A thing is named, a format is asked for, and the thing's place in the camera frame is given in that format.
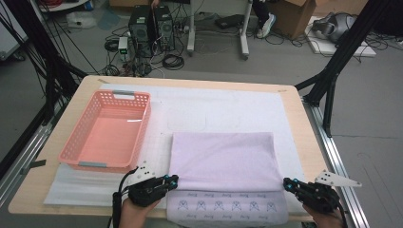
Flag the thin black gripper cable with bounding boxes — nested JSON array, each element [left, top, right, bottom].
[[336, 202, 350, 228]]

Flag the brown cardboard box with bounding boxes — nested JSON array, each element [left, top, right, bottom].
[[269, 0, 317, 40]]

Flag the person's left hand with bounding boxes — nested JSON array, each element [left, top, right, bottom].
[[118, 198, 162, 228]]

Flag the white metal stand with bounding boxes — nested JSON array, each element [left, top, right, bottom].
[[185, 0, 255, 61]]

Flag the pink plastic basket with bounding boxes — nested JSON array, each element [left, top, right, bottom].
[[57, 89, 152, 175]]

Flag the black sleeved gripper cable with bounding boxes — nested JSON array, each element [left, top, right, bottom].
[[111, 165, 141, 228]]

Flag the aluminium rail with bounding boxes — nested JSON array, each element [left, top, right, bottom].
[[0, 122, 53, 207], [302, 99, 370, 228]]

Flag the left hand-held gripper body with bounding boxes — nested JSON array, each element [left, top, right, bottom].
[[127, 161, 169, 208]]

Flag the white foam mat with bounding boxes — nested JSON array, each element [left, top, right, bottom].
[[43, 83, 310, 214]]

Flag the round white table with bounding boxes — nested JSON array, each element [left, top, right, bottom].
[[37, 0, 89, 13]]

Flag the clear plastic bag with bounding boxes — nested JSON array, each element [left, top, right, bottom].
[[66, 11, 98, 29]]

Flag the grey rounded device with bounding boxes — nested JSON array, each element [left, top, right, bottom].
[[312, 11, 357, 44]]

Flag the white cabinet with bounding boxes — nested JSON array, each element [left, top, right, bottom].
[[0, 3, 29, 61]]

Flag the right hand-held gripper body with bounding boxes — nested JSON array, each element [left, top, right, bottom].
[[295, 169, 363, 215]]

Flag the coiled black cable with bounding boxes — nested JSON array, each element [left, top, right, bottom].
[[162, 53, 185, 70]]

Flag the flat black device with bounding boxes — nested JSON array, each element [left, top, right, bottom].
[[214, 13, 246, 30]]

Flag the grey tape strip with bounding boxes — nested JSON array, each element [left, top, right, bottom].
[[20, 159, 48, 175]]

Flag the black metal frame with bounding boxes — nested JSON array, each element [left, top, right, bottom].
[[294, 0, 393, 139], [0, 0, 89, 126]]

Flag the black computer tower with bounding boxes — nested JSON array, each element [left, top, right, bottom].
[[127, 4, 156, 59], [153, 5, 176, 52]]

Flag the small white box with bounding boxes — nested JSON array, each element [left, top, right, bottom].
[[117, 36, 129, 61]]

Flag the lavender printed towel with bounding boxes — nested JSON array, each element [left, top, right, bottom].
[[165, 131, 290, 228]]

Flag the person's right hand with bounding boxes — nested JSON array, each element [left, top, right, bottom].
[[302, 203, 345, 228]]

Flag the white foam board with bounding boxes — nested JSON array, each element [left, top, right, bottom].
[[304, 15, 377, 58]]

